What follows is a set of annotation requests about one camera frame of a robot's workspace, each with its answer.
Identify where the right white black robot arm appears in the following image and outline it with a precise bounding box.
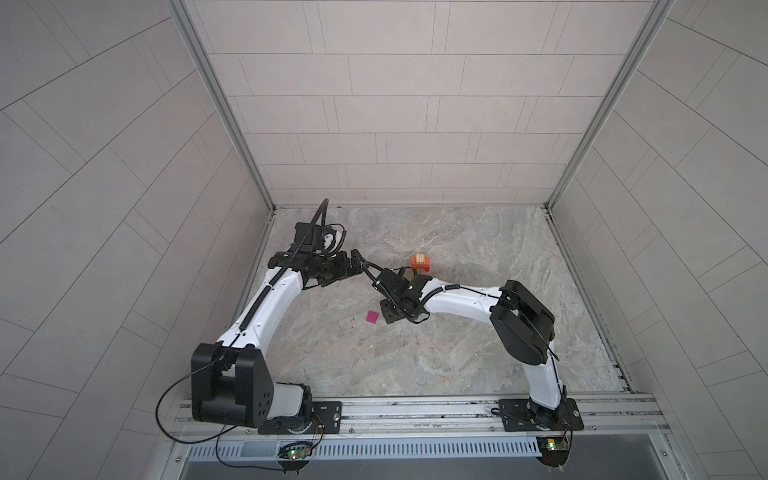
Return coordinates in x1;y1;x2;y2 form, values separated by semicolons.
373;275;584;435

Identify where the left corrugated black conduit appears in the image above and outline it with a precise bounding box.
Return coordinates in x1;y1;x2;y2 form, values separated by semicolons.
238;198;329;332

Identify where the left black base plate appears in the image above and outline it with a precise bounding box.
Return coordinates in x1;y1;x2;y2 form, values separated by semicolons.
258;401;343;435

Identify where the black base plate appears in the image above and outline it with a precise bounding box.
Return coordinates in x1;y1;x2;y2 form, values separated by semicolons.
258;401;343;435
496;398;584;432

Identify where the aluminium mounting rail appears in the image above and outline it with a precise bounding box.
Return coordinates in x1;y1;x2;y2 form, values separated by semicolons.
166;392;671;442

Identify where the left controller board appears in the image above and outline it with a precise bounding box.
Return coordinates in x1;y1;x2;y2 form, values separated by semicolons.
277;441;313;464

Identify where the left aluminium corner post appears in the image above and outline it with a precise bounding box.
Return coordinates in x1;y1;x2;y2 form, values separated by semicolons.
168;0;276;213

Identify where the controller board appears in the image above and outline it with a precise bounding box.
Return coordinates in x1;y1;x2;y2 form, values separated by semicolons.
277;441;313;464
536;437;571;468

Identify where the aluminium corner post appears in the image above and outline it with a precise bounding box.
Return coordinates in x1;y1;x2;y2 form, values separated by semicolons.
545;0;676;210
168;0;276;213

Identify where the right aluminium corner post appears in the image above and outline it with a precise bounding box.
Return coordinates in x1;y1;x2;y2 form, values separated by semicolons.
545;0;676;210

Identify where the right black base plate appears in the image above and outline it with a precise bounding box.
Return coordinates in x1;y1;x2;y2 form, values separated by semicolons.
496;398;584;432

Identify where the left black cable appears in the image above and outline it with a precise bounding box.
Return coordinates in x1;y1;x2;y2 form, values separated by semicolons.
154;353;283;473

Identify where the corrugated black conduit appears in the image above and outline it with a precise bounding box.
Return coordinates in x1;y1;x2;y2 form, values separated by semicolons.
361;260;382;288
238;198;329;332

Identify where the right corrugated black conduit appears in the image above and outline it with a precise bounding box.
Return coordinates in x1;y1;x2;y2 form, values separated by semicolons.
361;260;382;288

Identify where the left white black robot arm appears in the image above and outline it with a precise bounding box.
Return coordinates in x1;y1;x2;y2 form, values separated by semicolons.
191;250;363;432

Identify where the right controller board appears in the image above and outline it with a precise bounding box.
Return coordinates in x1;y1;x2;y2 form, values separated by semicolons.
536;437;571;468

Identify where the orange block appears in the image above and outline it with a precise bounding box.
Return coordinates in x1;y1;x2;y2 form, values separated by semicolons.
411;254;431;273

